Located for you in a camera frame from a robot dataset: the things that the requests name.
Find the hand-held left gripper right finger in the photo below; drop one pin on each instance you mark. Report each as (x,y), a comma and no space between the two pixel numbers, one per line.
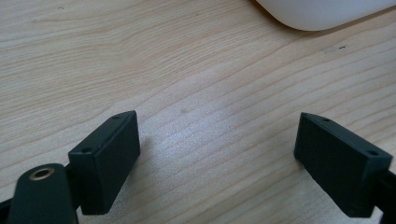
(339,165)

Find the white plastic container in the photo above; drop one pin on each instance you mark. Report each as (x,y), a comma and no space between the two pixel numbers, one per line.
(320,12)

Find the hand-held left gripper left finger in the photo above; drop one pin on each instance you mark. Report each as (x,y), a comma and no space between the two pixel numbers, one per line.
(102,168)

